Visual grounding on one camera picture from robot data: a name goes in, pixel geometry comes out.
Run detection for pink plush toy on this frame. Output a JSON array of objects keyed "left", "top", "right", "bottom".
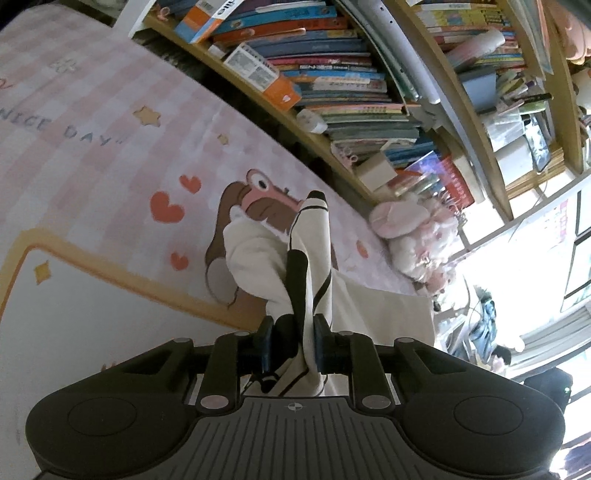
[{"left": 547, "top": 0, "right": 591, "bottom": 63}]

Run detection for flat white orange box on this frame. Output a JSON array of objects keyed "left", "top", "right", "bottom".
[{"left": 223, "top": 43, "right": 303, "bottom": 112}]

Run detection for white orange upright box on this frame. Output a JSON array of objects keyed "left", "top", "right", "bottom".
[{"left": 173, "top": 0, "right": 245, "bottom": 44}]

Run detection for row of colourful books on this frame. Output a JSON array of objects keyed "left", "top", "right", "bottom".
[{"left": 203, "top": 0, "right": 444, "bottom": 171}]

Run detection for upper shelf book pile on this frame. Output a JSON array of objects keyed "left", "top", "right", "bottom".
[{"left": 411, "top": 0, "right": 555, "bottom": 116}]

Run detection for red books set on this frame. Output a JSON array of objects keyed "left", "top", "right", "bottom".
[{"left": 406, "top": 154, "right": 476, "bottom": 210}]

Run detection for pink wall poster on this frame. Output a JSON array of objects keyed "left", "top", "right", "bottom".
[{"left": 531, "top": 196, "right": 575, "bottom": 252}]

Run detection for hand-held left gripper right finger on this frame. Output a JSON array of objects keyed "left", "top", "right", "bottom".
[{"left": 314, "top": 314, "right": 490, "bottom": 414}]

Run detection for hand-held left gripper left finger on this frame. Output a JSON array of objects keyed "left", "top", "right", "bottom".
[{"left": 99, "top": 316, "right": 278, "bottom": 414}]

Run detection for white frame wooden bookshelf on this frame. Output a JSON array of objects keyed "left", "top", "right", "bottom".
[{"left": 129, "top": 0, "right": 591, "bottom": 222}]

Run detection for white printed T-shirt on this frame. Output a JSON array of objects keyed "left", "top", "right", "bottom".
[{"left": 223, "top": 190, "right": 437, "bottom": 398}]

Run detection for pastel paper roll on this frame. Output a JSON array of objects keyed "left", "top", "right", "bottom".
[{"left": 445, "top": 28, "right": 506, "bottom": 70}]

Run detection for pink patterned card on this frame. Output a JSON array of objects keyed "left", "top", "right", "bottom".
[{"left": 330, "top": 141, "right": 361, "bottom": 169}]

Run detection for white pink plush rabbit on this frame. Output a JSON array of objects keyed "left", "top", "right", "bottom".
[{"left": 369, "top": 191, "right": 462, "bottom": 294}]

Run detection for small dark tablet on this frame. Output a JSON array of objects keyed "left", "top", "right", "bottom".
[{"left": 524, "top": 113, "right": 554, "bottom": 175}]

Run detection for blue patterned cloth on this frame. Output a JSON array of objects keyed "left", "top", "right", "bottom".
[{"left": 462, "top": 286, "right": 502, "bottom": 365}]

